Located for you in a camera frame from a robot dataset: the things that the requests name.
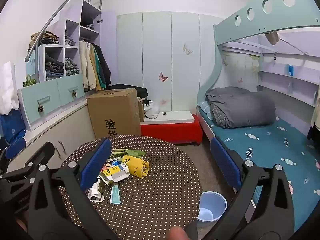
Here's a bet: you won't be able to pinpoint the beige floor cabinet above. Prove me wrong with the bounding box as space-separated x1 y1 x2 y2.
0 99 97 178

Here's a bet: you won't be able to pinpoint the light teal sachet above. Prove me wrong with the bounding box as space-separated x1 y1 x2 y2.
110 184 121 204

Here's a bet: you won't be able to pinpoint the dark folded clothes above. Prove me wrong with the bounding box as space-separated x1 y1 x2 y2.
45 54 65 79

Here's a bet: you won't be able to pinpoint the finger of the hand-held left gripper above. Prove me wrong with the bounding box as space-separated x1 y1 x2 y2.
0 142 55 183
0 138 27 174

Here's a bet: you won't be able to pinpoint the lilac wardrobe door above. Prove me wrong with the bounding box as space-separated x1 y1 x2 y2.
99 11 117 90

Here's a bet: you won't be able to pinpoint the white crumpled wrapper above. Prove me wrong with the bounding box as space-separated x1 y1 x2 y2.
87 180 105 203

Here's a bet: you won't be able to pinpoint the blue plastic bucket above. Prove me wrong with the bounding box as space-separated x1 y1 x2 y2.
197 191 228 223

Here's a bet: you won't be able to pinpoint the blue patterned bedsheet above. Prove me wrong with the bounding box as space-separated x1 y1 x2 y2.
212 116 320 233

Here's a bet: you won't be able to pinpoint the brown polka-dot tablecloth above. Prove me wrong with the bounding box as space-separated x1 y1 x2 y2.
59 134 202 240

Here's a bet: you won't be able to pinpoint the teal drawer unit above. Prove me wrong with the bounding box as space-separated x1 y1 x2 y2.
17 74 85 132

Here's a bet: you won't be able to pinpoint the camouflage folded clothes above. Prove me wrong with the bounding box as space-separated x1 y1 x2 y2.
30 31 60 46

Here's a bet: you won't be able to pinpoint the white board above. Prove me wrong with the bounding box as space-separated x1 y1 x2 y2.
140 110 195 125

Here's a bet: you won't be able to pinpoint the black folded garment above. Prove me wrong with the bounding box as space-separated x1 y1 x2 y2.
80 17 94 29

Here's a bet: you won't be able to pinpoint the yellow crumpled bag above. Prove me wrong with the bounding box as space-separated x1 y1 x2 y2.
122 155 150 179

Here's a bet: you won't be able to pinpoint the grey metal handrail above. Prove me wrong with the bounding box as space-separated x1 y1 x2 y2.
25 0 105 83

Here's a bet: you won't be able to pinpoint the lilac cubby shelf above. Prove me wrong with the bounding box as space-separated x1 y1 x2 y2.
25 0 102 83

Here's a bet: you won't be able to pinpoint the cream hanging cloth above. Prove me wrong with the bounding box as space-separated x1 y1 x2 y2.
307 97 320 142

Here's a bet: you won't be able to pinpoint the lilac wall shelf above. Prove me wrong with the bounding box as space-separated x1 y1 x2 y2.
257 54 320 108

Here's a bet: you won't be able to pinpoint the person's right hand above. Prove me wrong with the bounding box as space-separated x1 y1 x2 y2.
167 226 188 240

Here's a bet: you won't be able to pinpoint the person's left hand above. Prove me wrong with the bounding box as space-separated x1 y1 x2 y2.
14 211 28 233

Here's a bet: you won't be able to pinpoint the plaid pillow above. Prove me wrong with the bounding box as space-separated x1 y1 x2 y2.
209 104 227 127

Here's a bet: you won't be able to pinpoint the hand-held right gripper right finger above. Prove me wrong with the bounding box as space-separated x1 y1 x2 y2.
186 137 297 240

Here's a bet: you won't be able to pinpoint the blue shopping bag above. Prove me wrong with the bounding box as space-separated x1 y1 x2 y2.
0 110 27 143

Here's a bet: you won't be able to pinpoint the black clothes pile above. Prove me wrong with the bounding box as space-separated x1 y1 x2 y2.
107 84 148 100

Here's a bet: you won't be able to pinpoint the large white bag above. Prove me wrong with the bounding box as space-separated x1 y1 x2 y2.
0 62 20 115

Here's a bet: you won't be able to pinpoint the large cardboard box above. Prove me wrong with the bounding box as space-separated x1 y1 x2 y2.
87 88 142 140

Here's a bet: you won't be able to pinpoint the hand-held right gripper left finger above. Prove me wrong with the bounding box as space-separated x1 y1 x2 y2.
27 138 112 240

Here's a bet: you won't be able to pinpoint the red storage bench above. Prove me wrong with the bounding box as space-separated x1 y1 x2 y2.
140 120 203 146

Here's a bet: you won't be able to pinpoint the white yellow carton box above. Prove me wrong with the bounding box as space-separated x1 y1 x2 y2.
99 162 130 186

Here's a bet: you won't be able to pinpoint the white plastic bag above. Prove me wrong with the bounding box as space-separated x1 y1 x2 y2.
144 100 160 119

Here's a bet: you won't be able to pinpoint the grey folded shirts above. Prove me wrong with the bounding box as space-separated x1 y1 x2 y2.
64 30 76 46

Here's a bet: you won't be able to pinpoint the striped blue pillow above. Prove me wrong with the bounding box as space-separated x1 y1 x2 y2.
199 101 214 120

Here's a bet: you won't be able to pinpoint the grey folded clothes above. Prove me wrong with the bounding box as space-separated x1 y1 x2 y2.
64 57 80 76

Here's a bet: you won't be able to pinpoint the beige hanging cap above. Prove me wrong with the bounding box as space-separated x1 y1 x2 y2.
264 30 279 46

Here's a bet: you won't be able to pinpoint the teal bunk bed frame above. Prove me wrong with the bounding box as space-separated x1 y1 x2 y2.
196 0 320 230

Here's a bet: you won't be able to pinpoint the green hanging shirt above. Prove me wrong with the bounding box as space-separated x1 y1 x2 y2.
95 45 107 89

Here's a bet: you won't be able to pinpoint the cream hanging jacket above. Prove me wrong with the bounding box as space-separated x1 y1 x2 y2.
79 41 97 90

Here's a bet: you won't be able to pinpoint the grey duvet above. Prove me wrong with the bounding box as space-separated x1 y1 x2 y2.
205 86 276 129

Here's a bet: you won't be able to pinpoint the black hanging coat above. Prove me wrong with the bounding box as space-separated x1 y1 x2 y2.
94 44 112 87

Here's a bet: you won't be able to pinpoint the green leaf plush toy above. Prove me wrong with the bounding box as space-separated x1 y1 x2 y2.
111 149 147 159

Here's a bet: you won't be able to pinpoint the white wardrobe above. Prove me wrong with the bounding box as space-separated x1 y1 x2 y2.
116 11 225 120

